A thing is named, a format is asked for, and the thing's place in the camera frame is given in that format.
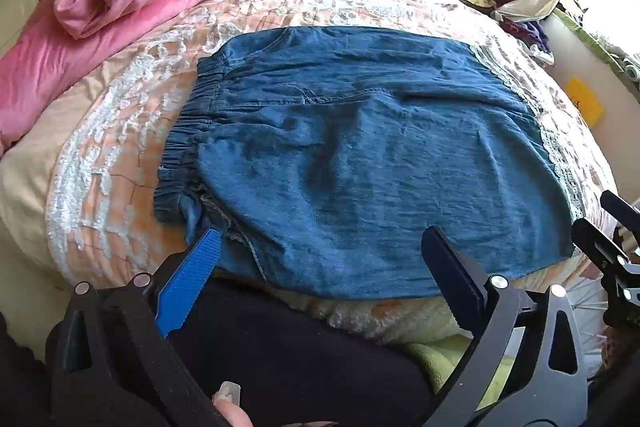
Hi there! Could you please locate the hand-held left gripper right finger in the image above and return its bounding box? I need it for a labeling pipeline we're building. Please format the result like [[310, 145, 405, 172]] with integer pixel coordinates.
[[420, 226, 591, 427]]

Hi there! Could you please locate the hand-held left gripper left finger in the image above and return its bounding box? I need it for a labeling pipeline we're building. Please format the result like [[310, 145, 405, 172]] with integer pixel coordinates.
[[47, 228, 241, 427]]

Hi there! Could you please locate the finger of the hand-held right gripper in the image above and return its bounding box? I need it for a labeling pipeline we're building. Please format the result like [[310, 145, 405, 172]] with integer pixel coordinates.
[[571, 218, 640, 303], [600, 190, 640, 229]]

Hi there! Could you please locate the person's left hand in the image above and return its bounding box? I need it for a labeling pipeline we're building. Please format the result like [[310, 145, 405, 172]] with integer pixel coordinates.
[[212, 381, 257, 427]]

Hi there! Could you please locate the yellow paper note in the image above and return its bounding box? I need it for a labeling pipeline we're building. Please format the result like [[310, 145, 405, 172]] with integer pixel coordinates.
[[566, 77, 605, 126]]

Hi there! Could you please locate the peach and white bedspread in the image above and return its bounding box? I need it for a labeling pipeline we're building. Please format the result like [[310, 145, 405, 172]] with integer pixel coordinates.
[[45, 0, 621, 343]]

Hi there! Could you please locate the green patterned cloth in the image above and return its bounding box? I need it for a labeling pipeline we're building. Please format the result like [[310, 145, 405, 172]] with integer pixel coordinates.
[[555, 7, 640, 82]]

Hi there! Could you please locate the beige bed sheet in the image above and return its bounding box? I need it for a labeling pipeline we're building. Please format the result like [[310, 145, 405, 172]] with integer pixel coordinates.
[[0, 72, 116, 288]]

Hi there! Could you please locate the purple cloth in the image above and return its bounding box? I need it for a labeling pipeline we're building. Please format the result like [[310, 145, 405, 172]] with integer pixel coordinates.
[[500, 18, 556, 66]]

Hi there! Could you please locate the pink quilt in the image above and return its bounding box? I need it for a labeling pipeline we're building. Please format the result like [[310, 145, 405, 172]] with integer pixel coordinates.
[[0, 0, 301, 152]]

